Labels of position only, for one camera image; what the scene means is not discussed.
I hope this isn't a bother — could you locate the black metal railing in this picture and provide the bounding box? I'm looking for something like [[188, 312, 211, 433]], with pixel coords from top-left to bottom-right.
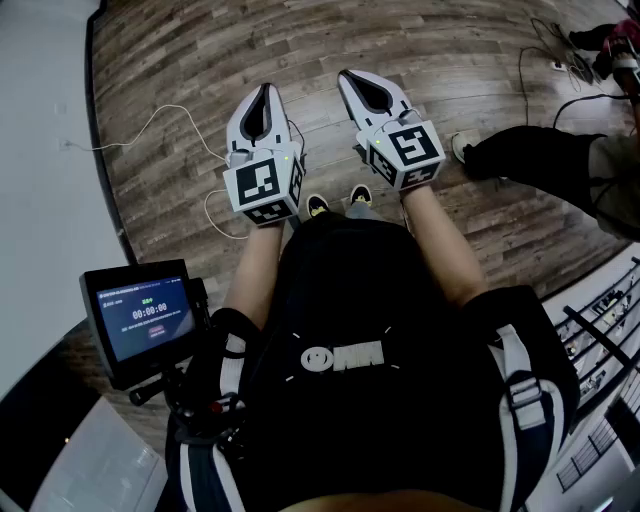
[[542, 257, 640, 494]]

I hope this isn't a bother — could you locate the person's left forearm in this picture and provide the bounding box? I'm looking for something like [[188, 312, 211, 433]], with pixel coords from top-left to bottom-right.
[[222, 219, 294, 331]]

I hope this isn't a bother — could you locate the white harness shoulder strap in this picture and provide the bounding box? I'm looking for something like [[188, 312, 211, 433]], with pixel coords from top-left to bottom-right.
[[177, 329, 251, 512], [487, 323, 566, 512]]

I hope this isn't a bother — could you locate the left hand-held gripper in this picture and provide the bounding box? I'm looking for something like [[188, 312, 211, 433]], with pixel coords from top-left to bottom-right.
[[222, 82, 307, 229]]

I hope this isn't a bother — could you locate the white wall cable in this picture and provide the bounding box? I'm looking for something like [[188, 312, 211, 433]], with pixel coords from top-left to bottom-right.
[[64, 103, 251, 241]]

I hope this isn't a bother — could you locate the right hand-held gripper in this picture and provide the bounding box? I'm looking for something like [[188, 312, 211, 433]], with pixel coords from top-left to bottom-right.
[[337, 68, 447, 194]]

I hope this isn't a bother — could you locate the black tablet monitor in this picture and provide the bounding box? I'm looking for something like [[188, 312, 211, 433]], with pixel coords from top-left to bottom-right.
[[78, 258, 199, 391]]

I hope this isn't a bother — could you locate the person's right forearm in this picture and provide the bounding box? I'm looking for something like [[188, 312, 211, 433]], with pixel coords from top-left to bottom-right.
[[399, 184, 489, 311]]

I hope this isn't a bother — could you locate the black floor cable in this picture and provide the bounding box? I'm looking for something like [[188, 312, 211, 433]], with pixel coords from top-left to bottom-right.
[[517, 17, 640, 131]]

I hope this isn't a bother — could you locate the person's black shirt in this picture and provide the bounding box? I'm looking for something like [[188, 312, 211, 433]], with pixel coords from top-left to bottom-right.
[[164, 214, 581, 512]]

